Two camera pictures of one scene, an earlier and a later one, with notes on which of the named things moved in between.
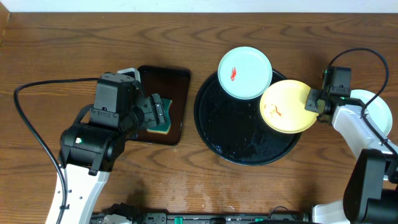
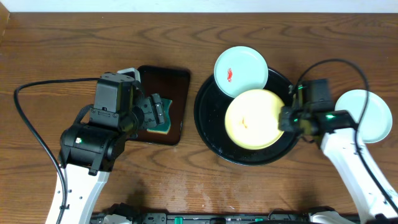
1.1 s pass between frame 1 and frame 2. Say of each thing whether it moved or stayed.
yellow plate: moved
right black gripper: moved
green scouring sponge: stayed
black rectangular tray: stayed
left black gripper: stayed
